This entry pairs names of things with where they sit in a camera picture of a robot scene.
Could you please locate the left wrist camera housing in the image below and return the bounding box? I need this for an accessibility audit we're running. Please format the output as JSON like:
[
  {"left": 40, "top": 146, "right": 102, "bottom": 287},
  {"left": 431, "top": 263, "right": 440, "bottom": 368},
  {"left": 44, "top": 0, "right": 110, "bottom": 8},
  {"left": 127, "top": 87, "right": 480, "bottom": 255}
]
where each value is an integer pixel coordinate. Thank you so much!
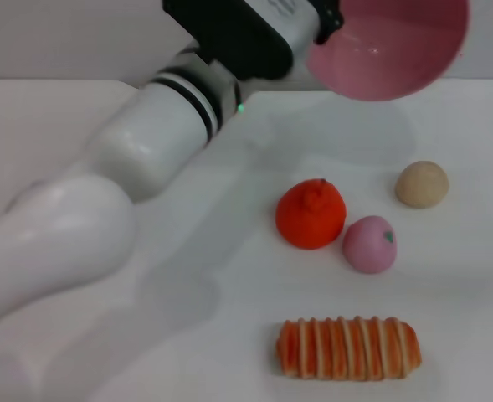
[{"left": 162, "top": 0, "right": 329, "bottom": 83}]

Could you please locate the pink plastic bowl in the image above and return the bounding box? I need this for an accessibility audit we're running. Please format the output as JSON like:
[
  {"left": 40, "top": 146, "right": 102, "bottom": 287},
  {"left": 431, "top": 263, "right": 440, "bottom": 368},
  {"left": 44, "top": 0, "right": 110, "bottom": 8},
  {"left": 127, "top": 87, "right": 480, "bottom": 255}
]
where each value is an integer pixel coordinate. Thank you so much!
[{"left": 304, "top": 0, "right": 471, "bottom": 102}]

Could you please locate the orange tangerine toy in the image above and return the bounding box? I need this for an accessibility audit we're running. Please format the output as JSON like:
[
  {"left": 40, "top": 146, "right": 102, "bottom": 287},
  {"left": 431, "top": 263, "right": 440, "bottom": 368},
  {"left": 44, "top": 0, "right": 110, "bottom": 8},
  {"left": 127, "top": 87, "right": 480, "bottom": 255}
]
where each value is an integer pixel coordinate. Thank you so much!
[{"left": 275, "top": 178, "right": 348, "bottom": 250}]

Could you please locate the pink peach toy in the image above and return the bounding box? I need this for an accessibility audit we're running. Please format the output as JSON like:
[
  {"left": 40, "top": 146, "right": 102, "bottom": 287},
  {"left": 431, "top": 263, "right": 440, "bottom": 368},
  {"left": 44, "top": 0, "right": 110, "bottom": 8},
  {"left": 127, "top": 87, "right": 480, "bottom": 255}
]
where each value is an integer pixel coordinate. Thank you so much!
[{"left": 341, "top": 215, "right": 399, "bottom": 275}]

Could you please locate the beige round fruit toy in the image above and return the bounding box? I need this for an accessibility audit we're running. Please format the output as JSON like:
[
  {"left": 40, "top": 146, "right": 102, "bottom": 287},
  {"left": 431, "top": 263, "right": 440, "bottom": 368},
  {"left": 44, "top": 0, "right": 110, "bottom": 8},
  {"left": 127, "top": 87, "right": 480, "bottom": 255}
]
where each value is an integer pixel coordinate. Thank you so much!
[{"left": 394, "top": 160, "right": 450, "bottom": 209}]

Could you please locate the orange striped bread loaf toy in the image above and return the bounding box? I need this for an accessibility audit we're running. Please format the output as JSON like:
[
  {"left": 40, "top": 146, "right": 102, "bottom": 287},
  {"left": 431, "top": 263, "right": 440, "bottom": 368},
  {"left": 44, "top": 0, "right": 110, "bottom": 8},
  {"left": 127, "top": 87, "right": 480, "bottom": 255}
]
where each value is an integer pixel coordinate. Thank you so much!
[{"left": 275, "top": 316, "right": 423, "bottom": 382}]

